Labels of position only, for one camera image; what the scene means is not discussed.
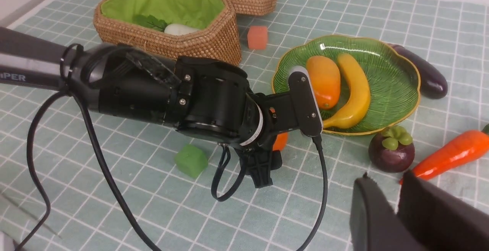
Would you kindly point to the dark purple toy eggplant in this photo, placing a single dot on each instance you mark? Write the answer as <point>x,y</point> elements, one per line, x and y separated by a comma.
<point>433,84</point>

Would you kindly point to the woven wicker basket green lining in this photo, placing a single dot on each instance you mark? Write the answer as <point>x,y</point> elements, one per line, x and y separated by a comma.
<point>217,38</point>

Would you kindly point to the white toy radish with leaves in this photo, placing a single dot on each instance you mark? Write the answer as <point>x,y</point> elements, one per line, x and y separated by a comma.
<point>151,22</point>

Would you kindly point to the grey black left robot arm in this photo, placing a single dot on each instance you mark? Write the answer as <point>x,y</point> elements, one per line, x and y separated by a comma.
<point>199,97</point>

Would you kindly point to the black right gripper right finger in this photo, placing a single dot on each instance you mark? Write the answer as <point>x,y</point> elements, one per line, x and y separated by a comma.
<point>439,221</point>

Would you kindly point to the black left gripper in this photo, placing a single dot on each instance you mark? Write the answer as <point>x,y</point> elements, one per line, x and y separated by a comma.
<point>260,162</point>

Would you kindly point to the orange yellow toy mango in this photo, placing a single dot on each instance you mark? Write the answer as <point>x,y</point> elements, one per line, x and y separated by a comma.
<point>325,80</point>

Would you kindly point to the yellow toy banana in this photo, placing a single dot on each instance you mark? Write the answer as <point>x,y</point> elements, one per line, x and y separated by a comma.
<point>355,109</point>

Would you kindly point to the green leaf-shaped glass plate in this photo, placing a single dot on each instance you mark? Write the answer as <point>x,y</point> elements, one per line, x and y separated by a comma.
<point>394,81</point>

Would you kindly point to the orange toy carrot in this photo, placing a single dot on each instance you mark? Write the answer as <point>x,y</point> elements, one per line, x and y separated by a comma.
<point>462,149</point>

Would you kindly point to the purple toy mangosteen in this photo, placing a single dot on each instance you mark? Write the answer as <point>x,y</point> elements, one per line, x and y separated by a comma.
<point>392,149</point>

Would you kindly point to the orange foam cube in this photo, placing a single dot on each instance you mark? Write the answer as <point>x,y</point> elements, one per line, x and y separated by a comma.
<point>257,37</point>

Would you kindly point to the green foam cube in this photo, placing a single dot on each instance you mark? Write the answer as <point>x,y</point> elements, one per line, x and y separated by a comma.
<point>191,161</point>

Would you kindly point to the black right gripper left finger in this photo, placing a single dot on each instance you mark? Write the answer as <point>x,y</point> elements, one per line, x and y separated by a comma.
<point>374,224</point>

